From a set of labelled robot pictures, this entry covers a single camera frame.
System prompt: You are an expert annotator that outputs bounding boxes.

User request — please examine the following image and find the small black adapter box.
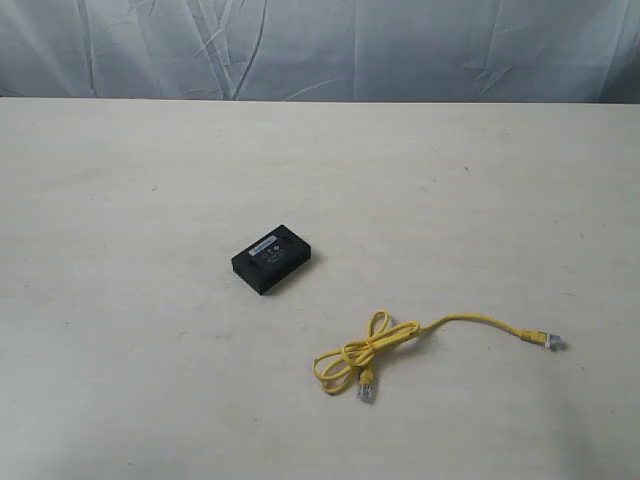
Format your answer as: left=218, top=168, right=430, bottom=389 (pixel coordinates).
left=231, top=225, right=311, bottom=295

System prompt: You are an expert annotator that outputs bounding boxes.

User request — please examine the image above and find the yellow ethernet cable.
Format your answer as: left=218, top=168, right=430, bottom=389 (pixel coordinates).
left=312, top=309, right=570, bottom=405

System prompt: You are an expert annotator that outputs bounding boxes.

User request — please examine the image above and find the grey wrinkled backdrop cloth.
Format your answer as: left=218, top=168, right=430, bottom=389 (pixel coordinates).
left=1, top=1, right=639, bottom=104

